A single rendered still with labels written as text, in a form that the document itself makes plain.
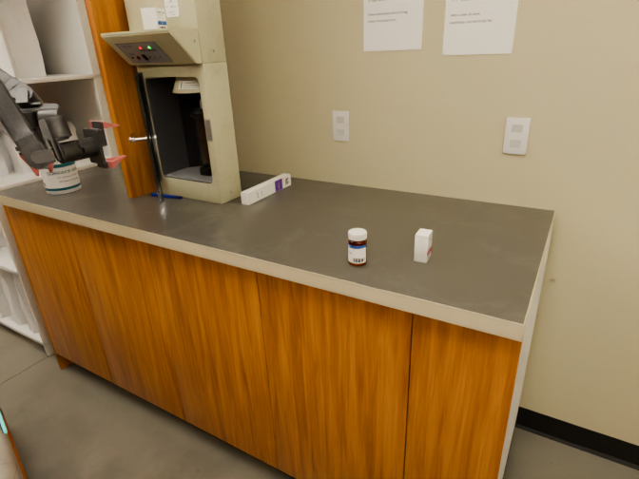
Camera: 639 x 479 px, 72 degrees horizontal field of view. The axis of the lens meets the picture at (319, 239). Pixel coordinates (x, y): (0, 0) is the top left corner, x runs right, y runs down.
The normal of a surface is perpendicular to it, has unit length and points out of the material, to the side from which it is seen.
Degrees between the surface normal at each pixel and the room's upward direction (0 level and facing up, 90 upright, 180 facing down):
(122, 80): 90
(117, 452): 0
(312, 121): 90
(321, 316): 90
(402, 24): 90
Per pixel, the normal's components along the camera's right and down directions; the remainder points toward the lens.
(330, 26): -0.51, 0.37
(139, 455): -0.04, -0.91
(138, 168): 0.86, 0.18
